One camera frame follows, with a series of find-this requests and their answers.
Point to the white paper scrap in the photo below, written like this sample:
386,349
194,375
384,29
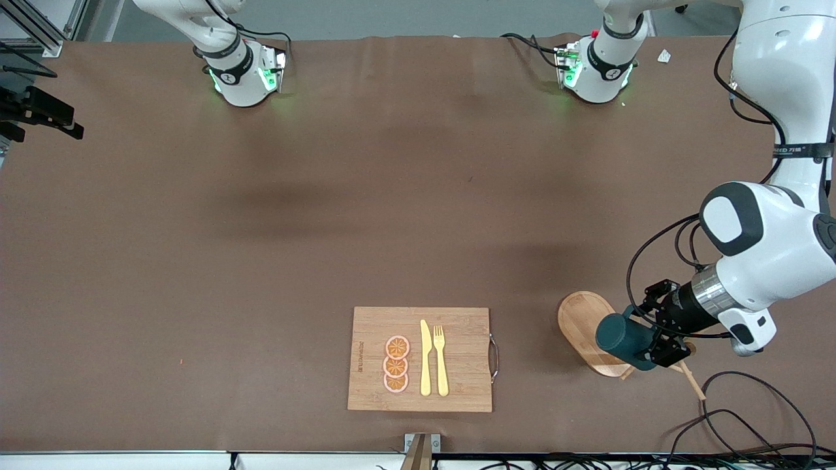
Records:
664,56

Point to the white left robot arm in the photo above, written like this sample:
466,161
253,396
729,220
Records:
777,241

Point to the yellow plastic fork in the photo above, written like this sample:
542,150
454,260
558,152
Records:
442,372

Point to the brown table cover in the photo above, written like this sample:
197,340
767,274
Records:
196,326

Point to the aluminium frame post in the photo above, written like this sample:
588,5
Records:
49,47

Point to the dark teal ribbed cup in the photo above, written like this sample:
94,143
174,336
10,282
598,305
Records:
617,339

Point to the orange slice toy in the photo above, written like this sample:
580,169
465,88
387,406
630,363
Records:
395,366
396,383
397,346

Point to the bamboo cutting board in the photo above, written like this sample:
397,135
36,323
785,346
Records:
457,365

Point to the wooden mug tree stand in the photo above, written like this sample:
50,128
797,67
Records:
581,320

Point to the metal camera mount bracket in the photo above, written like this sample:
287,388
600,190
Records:
421,450

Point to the yellow plastic knife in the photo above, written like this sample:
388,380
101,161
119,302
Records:
426,365

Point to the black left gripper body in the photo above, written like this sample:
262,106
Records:
682,312

